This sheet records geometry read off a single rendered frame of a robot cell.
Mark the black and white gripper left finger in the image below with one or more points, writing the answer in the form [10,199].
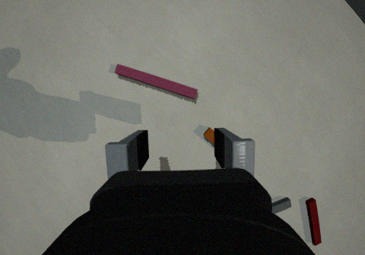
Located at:
[129,154]

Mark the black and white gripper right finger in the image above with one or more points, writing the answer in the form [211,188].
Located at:
[233,152]

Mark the dark grey rod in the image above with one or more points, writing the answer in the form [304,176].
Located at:
[281,205]

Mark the pink rod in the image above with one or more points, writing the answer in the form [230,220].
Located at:
[156,81]

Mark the orange rod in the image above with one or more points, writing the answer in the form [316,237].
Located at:
[209,133]

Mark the dark red rod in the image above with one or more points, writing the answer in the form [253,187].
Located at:
[313,221]

